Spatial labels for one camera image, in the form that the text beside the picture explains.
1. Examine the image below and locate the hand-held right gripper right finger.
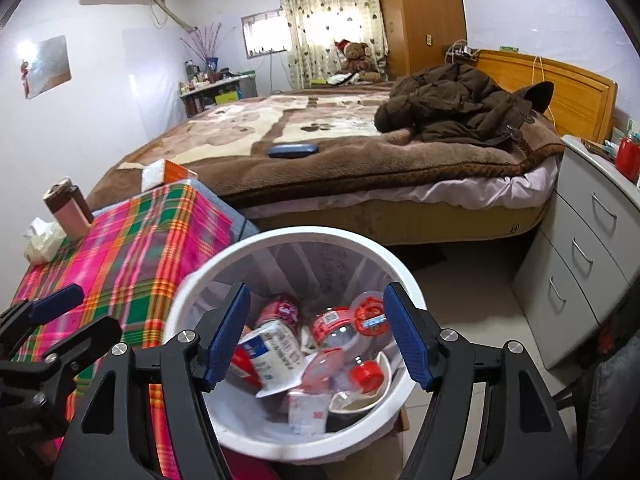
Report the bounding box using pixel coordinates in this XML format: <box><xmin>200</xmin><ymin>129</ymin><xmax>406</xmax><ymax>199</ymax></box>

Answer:
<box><xmin>382</xmin><ymin>282</ymin><xmax>578</xmax><ymax>480</ymax></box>

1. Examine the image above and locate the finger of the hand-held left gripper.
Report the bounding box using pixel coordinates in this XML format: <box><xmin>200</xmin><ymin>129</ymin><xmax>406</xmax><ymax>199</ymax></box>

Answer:
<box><xmin>0</xmin><ymin>282</ymin><xmax>85</xmax><ymax>347</ymax></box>
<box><xmin>0</xmin><ymin>315</ymin><xmax>124</xmax><ymax>407</ymax></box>

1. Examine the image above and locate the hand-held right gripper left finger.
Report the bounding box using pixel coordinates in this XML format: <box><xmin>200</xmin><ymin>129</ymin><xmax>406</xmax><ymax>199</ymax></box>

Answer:
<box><xmin>57</xmin><ymin>282</ymin><xmax>252</xmax><ymax>480</ymax></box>

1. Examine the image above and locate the red medicine box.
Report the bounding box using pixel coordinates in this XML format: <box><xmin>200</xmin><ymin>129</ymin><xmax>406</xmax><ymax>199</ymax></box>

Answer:
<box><xmin>227</xmin><ymin>344</ymin><xmax>264</xmax><ymax>392</ymax></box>

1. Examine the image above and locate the clear cup with red label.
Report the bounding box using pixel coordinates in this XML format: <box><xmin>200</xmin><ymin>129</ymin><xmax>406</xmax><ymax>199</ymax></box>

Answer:
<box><xmin>348</xmin><ymin>289</ymin><xmax>391</xmax><ymax>337</ymax></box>

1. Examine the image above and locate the purple and white carton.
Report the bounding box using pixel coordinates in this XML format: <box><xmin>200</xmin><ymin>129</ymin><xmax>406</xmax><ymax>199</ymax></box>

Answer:
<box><xmin>234</xmin><ymin>319</ymin><xmax>309</xmax><ymax>399</ymax></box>

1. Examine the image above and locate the red drink can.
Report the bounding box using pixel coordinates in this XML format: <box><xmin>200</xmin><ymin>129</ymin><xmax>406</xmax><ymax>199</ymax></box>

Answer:
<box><xmin>257</xmin><ymin>293</ymin><xmax>302</xmax><ymax>334</ymax></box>

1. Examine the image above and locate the clear plastic bottle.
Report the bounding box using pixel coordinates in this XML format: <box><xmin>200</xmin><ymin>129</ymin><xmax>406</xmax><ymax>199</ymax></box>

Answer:
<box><xmin>309</xmin><ymin>304</ymin><xmax>387</xmax><ymax>395</ymax></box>

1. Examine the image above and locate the clear plastic container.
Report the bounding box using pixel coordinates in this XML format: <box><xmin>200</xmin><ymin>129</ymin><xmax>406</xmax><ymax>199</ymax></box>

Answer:
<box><xmin>299</xmin><ymin>349</ymin><xmax>347</xmax><ymax>394</ymax></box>

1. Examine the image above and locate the white round waste bin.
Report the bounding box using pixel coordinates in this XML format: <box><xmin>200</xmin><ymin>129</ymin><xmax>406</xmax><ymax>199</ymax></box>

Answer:
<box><xmin>162</xmin><ymin>226</ymin><xmax>429</xmax><ymax>449</ymax></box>

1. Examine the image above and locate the soft tissue pack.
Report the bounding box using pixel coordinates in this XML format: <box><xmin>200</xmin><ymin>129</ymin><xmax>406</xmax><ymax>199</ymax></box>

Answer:
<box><xmin>22</xmin><ymin>217</ymin><xmax>67</xmax><ymax>265</ymax></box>

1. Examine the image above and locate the plaid tablecloth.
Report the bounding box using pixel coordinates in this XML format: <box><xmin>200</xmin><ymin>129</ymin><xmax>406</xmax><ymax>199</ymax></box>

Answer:
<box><xmin>10</xmin><ymin>184</ymin><xmax>234</xmax><ymax>480</ymax></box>

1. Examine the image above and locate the pink brown lidded mug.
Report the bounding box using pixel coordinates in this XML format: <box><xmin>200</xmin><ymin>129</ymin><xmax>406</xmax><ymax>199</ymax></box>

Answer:
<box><xmin>42</xmin><ymin>177</ymin><xmax>95</xmax><ymax>240</ymax></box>

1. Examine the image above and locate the yellow mattress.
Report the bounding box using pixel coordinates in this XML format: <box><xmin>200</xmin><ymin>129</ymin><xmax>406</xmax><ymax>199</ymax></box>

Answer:
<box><xmin>240</xmin><ymin>190</ymin><xmax>546</xmax><ymax>247</ymax></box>

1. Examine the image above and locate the pink bed sheet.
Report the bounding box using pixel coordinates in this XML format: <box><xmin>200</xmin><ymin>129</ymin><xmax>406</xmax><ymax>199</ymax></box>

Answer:
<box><xmin>235</xmin><ymin>155</ymin><xmax>561</xmax><ymax>211</ymax></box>

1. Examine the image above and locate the orange tissue box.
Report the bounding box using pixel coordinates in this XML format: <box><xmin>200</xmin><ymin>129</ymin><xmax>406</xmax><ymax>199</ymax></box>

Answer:
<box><xmin>139</xmin><ymin>158</ymin><xmax>200</xmax><ymax>192</ymax></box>

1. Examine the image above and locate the grey drawer cabinet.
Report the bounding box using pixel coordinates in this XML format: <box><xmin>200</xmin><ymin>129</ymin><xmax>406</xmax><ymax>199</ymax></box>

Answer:
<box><xmin>509</xmin><ymin>134</ymin><xmax>640</xmax><ymax>372</ymax></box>

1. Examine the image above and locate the dark blue phone case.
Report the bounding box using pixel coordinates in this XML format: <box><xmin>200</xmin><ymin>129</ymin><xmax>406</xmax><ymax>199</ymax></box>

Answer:
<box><xmin>267</xmin><ymin>142</ymin><xmax>319</xmax><ymax>160</ymax></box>

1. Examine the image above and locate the bed with brown blanket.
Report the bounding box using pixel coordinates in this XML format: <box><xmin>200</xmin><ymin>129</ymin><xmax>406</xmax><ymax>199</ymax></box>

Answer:
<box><xmin>87</xmin><ymin>85</ymin><xmax>567</xmax><ymax>211</ymax></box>

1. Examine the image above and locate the dark chair with grey cushion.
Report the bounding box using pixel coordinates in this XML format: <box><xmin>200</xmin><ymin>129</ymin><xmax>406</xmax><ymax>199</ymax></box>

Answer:
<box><xmin>552</xmin><ymin>345</ymin><xmax>640</xmax><ymax>480</ymax></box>

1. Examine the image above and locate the brown jacket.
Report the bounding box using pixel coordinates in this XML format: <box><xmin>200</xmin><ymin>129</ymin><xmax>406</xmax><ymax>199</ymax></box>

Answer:
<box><xmin>373</xmin><ymin>62</ymin><xmax>557</xmax><ymax>150</ymax></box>

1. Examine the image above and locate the cluttered side desk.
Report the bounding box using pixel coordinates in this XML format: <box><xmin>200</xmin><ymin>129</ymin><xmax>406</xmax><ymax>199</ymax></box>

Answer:
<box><xmin>178</xmin><ymin>67</ymin><xmax>259</xmax><ymax>119</ymax></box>

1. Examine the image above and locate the brown teddy bear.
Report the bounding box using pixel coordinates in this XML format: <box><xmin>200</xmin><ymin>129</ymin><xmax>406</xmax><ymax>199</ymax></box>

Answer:
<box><xmin>333</xmin><ymin>38</ymin><xmax>382</xmax><ymax>83</ymax></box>

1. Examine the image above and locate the red jar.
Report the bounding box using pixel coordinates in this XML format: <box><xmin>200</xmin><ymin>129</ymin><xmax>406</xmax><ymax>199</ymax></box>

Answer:
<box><xmin>614</xmin><ymin>135</ymin><xmax>640</xmax><ymax>184</ymax></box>

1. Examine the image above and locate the vase with dry branches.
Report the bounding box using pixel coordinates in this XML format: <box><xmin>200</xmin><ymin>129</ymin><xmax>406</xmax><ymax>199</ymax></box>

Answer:
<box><xmin>179</xmin><ymin>22</ymin><xmax>227</xmax><ymax>77</ymax></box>

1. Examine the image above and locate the wooden headboard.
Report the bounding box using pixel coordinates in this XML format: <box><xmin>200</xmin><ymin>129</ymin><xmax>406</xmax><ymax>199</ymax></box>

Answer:
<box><xmin>472</xmin><ymin>48</ymin><xmax>619</xmax><ymax>144</ymax></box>

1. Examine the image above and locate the small window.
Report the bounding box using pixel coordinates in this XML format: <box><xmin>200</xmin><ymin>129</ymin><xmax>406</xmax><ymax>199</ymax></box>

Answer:
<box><xmin>240</xmin><ymin>8</ymin><xmax>290</xmax><ymax>59</ymax></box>

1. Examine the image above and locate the wrapped air conditioner pipe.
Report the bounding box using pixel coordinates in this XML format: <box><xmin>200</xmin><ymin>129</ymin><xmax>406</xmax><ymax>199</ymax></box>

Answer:
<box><xmin>144</xmin><ymin>0</ymin><xmax>199</xmax><ymax>32</ymax></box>

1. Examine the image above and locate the wooden wardrobe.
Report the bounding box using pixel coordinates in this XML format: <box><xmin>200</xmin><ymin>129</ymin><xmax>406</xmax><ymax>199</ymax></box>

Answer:
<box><xmin>372</xmin><ymin>0</ymin><xmax>469</xmax><ymax>81</ymax></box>

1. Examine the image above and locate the patterned curtain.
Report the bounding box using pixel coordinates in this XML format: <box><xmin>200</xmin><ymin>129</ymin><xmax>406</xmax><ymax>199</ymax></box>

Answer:
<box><xmin>275</xmin><ymin>0</ymin><xmax>390</xmax><ymax>90</ymax></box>

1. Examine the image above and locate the silver wall mirror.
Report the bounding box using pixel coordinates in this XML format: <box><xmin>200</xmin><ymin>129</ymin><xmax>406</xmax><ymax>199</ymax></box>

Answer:
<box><xmin>22</xmin><ymin>34</ymin><xmax>73</xmax><ymax>100</ymax></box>

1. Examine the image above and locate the power strip with cables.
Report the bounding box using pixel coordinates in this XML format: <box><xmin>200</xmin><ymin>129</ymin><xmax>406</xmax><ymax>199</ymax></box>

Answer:
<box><xmin>442</xmin><ymin>39</ymin><xmax>482</xmax><ymax>61</ymax></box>

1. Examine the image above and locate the white cable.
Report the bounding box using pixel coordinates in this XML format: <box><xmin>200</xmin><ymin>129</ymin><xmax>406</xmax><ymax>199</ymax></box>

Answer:
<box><xmin>532</xmin><ymin>54</ymin><xmax>562</xmax><ymax>122</ymax></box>

